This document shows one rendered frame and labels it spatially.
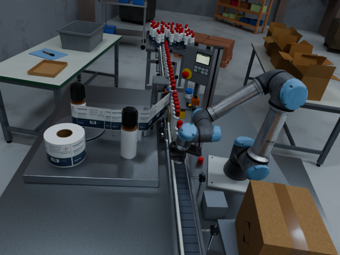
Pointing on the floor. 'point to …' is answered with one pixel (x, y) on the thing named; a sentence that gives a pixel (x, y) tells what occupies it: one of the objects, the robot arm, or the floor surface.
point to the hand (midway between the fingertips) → (180, 158)
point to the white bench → (53, 83)
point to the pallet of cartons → (228, 46)
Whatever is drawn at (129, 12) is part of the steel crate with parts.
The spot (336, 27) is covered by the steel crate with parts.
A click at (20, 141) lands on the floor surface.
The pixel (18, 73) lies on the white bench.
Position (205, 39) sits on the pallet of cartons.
